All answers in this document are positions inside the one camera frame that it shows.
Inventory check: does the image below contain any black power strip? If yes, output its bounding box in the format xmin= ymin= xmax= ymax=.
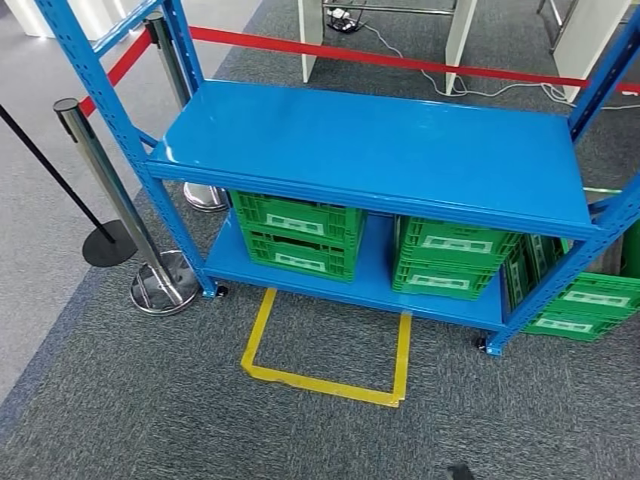
xmin=327 ymin=6 xmax=366 ymax=33

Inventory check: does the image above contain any chrome stanchion post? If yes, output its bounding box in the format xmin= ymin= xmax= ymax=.
xmin=53 ymin=97 xmax=202 ymax=317
xmin=143 ymin=11 xmax=229 ymax=213

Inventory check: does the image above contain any chrome desk crossbar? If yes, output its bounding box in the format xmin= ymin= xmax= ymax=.
xmin=324 ymin=3 xmax=456 ymax=16

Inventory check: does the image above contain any white desk leg panel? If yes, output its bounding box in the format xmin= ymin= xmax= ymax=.
xmin=297 ymin=0 xmax=326 ymax=84
xmin=445 ymin=0 xmax=478 ymax=96
xmin=552 ymin=0 xmax=632 ymax=104

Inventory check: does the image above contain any short red barrier belt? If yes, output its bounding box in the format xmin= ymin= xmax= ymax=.
xmin=78 ymin=27 xmax=155 ymax=119

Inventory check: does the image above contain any black pole stand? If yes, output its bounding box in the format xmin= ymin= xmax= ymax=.
xmin=0 ymin=103 xmax=138 ymax=270

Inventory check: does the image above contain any white lit plinth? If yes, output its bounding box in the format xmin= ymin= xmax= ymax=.
xmin=5 ymin=0 xmax=136 ymax=40

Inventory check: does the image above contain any white floor cable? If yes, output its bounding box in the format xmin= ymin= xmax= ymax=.
xmin=454 ymin=79 xmax=640 ymax=112
xmin=362 ymin=23 xmax=469 ymax=99

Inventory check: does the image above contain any long red barrier belt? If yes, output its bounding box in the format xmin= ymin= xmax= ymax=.
xmin=189 ymin=25 xmax=640 ymax=95

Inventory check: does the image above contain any blue metal shelf rack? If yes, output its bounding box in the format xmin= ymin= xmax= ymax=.
xmin=35 ymin=0 xmax=640 ymax=358

